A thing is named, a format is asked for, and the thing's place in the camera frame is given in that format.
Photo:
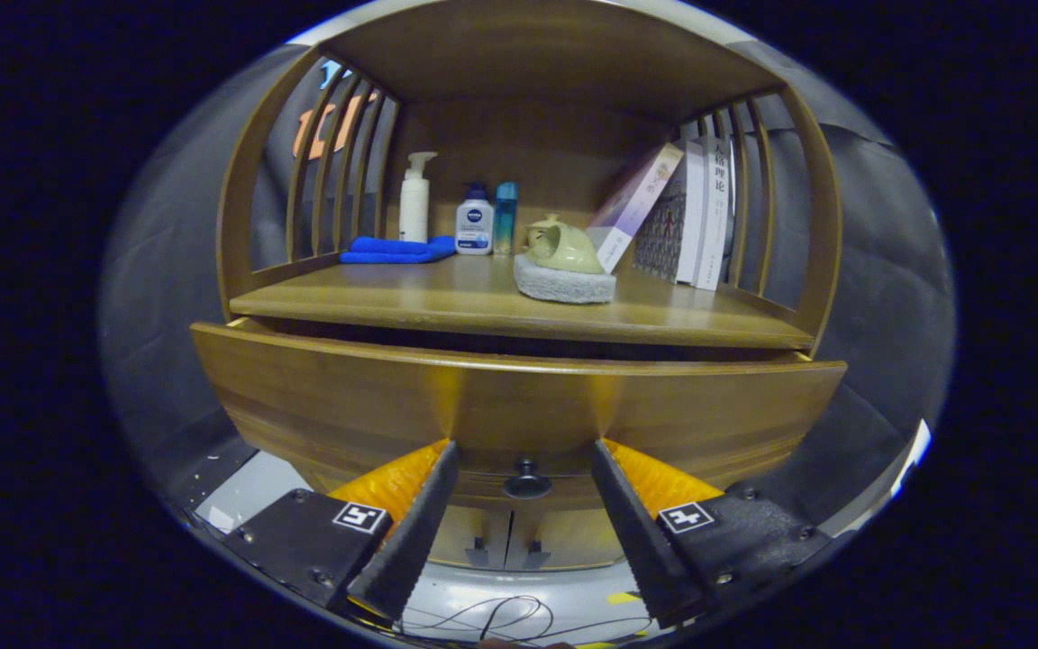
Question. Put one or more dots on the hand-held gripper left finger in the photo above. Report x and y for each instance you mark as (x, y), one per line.
(415, 550)

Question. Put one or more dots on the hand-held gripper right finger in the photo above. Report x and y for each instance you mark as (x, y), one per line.
(645, 550)

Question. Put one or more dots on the wooden drawer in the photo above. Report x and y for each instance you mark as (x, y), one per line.
(393, 397)

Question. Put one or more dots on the wooden cabinet door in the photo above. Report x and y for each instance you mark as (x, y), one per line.
(573, 536)
(474, 532)

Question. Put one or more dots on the wooden countertop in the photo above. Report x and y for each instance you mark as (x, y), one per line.
(411, 297)

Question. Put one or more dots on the wooden cabinet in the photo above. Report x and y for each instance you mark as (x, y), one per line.
(528, 54)

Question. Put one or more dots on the yellow floor tape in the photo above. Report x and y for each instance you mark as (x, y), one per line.
(623, 598)

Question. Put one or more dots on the blue cloth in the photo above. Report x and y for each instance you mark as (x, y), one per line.
(393, 250)

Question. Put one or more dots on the dark patterned book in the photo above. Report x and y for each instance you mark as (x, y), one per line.
(663, 234)

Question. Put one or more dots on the white bottle with blue cap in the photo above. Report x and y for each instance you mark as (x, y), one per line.
(474, 225)

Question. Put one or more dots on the lidded ceramic tea cup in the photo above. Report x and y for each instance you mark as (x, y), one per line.
(535, 233)

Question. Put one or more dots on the thick white book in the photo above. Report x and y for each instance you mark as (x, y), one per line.
(714, 216)

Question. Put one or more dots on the clear blue bottle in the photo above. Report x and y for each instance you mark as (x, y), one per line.
(505, 221)

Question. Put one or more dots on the white pump bottle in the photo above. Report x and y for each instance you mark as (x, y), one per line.
(414, 207)

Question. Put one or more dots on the purple book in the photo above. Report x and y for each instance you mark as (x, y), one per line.
(636, 203)

